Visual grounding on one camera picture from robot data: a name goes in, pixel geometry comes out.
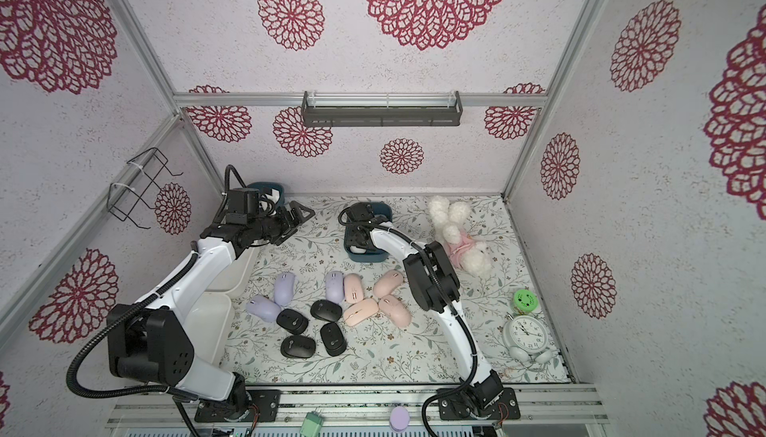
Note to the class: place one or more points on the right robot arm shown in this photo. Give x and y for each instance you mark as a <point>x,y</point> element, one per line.
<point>435,287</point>

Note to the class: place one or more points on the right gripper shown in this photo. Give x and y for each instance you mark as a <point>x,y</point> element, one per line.
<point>364,215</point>

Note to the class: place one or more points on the white alarm clock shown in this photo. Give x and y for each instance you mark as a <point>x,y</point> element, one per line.
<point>527,340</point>

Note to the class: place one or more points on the white tray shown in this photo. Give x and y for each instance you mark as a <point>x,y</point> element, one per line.
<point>234,279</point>
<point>208,325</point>

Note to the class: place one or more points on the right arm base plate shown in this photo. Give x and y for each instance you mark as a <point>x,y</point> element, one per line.
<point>466,406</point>

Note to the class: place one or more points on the purple mouse centre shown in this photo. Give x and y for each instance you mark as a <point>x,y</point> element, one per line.
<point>334,287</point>

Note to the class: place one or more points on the white tray rear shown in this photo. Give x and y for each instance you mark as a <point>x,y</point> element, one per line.
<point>234,279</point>

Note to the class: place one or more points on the green connector block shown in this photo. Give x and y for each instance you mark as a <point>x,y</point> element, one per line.
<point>311,425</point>

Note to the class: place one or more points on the dark wall shelf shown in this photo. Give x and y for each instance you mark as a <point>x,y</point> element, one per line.
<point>381,111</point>

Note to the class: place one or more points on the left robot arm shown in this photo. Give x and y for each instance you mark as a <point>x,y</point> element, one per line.
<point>148,341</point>

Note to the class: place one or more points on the purple round cap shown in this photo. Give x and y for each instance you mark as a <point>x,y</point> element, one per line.
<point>399,419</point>

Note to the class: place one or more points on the black mouse upper left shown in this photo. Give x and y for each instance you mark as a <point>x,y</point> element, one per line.
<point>292,321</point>

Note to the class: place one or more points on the purple mouse lower left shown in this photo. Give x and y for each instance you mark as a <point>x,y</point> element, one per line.
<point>263,308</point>

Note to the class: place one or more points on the teal storage box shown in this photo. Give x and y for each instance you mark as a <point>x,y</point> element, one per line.
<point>274,192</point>
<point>370,257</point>

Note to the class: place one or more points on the white tray front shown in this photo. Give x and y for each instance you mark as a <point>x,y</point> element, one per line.
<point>208,325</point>

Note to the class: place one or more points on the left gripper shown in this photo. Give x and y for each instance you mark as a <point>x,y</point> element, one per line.
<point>281,213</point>

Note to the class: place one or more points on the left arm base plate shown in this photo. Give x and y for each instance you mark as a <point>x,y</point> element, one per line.
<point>258,404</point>

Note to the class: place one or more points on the pink mouse lower right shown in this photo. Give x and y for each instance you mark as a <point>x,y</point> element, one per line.
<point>395,310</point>

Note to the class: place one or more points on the white plush toy pink dress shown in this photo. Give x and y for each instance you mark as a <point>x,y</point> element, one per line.
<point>465,253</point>

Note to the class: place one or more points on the black mouse lower left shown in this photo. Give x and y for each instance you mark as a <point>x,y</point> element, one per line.
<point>298,347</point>

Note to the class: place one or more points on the pink mouse lower left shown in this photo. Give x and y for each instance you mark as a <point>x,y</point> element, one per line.
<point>360,312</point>

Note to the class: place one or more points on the black mouse upper right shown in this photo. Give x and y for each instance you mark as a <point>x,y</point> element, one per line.
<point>326,311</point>

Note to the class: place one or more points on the black mouse lower right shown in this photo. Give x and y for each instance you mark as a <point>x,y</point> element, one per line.
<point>333,339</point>

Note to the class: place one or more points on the purple mouse upright left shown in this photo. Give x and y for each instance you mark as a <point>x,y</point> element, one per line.
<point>284,289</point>

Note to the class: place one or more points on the green round toy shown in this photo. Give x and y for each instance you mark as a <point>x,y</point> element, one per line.
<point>525,301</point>

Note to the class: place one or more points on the black mouse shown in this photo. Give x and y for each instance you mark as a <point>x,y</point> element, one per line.
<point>292,321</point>
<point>333,339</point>
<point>298,347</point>
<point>326,311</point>

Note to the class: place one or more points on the black wire wall rack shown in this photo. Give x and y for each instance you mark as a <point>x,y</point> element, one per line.
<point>123,198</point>

